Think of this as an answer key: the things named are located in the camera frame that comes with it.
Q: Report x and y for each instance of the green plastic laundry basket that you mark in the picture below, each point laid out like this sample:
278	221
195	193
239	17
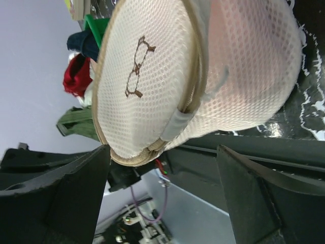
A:
97	27

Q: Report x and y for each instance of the olive green garment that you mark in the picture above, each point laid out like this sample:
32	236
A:
77	121

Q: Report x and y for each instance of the dark blue garment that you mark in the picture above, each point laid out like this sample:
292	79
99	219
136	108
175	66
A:
84	43

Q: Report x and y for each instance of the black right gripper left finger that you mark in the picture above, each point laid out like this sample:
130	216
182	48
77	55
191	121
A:
52	198

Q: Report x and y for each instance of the red garment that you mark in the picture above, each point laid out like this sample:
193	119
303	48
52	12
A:
77	76

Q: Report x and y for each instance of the pink bra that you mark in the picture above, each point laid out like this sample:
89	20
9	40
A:
247	38

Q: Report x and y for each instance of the white mesh laundry bag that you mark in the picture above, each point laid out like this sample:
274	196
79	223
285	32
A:
150	89

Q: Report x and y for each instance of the yellow-green book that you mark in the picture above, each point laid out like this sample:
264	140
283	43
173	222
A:
78	9

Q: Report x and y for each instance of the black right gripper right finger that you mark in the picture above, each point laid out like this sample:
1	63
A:
267	206

